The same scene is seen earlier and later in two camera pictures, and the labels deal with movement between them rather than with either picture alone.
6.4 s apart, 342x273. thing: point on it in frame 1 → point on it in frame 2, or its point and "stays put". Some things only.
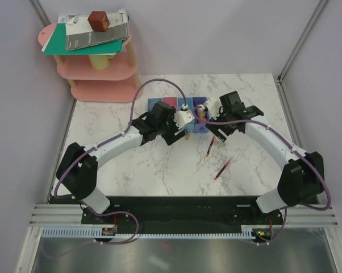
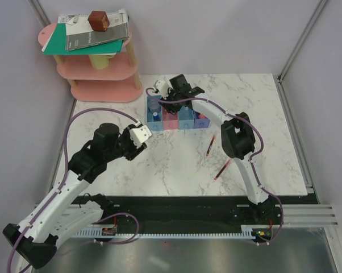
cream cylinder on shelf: [100, 61] stays put
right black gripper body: [226, 128] → [173, 108]
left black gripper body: [168, 129] → [127, 148]
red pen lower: [222, 169] stays put
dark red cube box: [98, 20] stays put
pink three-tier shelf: [117, 83] stays put
